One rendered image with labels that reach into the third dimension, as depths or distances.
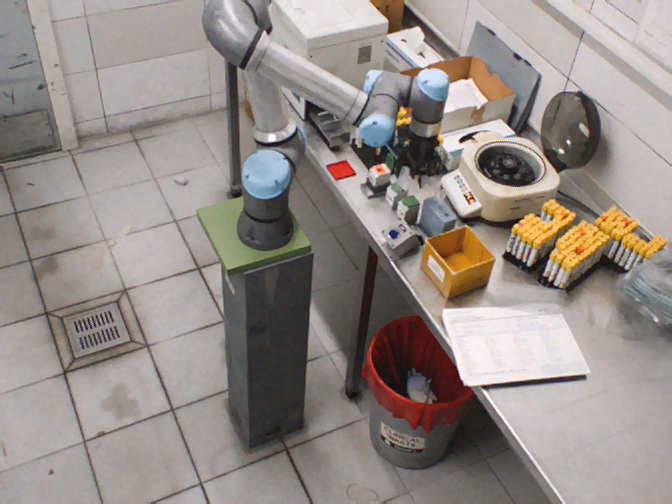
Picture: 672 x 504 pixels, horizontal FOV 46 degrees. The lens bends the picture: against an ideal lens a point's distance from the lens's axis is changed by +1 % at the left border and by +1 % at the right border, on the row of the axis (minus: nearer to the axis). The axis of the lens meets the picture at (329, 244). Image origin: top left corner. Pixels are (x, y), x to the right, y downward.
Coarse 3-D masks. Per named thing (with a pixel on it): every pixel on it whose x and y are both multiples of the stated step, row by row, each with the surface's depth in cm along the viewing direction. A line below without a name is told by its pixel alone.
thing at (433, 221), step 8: (424, 200) 212; (432, 200) 212; (440, 200) 212; (424, 208) 214; (432, 208) 210; (448, 208) 210; (424, 216) 215; (432, 216) 211; (440, 216) 208; (448, 216) 208; (416, 224) 218; (424, 224) 216; (432, 224) 212; (440, 224) 209; (448, 224) 208; (424, 232) 216; (432, 232) 214; (440, 232) 210
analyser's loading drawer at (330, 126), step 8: (312, 104) 250; (312, 112) 247; (320, 112) 247; (328, 112) 243; (320, 120) 243; (328, 120) 244; (336, 120) 240; (320, 128) 242; (328, 128) 241; (336, 128) 242; (328, 136) 239; (336, 136) 236; (344, 136) 238; (336, 144) 239
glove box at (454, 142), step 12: (456, 132) 239; (468, 132) 239; (480, 132) 236; (492, 132) 236; (504, 132) 240; (444, 144) 234; (456, 144) 235; (468, 144) 238; (444, 156) 234; (456, 156) 231; (444, 168) 236; (456, 168) 235
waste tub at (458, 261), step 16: (432, 240) 203; (448, 240) 206; (464, 240) 209; (480, 240) 202; (432, 256) 200; (448, 256) 210; (464, 256) 211; (480, 256) 204; (432, 272) 203; (448, 272) 195; (464, 272) 195; (480, 272) 199; (448, 288) 198; (464, 288) 201
